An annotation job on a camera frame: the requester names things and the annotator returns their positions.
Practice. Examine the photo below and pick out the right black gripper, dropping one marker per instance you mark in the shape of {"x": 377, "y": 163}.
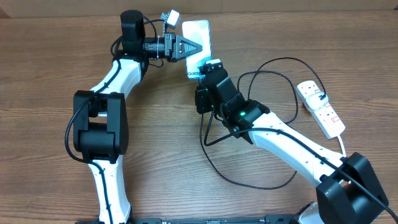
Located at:
{"x": 201, "y": 96}

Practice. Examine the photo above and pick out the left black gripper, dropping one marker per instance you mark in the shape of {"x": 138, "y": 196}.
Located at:
{"x": 172, "y": 38}

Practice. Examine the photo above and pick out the Samsung Galaxy smartphone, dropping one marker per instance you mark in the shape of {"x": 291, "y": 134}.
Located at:
{"x": 198, "y": 33}

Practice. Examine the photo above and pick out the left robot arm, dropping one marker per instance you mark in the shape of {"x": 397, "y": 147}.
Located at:
{"x": 99, "y": 127}

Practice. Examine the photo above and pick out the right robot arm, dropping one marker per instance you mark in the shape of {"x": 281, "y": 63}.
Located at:
{"x": 347, "y": 188}

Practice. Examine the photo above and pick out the white charger plug adapter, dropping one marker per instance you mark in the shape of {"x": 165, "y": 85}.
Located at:
{"x": 316, "y": 101}

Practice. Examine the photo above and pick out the white power strip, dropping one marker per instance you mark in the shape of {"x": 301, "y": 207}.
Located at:
{"x": 326, "y": 117}

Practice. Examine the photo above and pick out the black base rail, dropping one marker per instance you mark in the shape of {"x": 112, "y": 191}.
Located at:
{"x": 268, "y": 219}

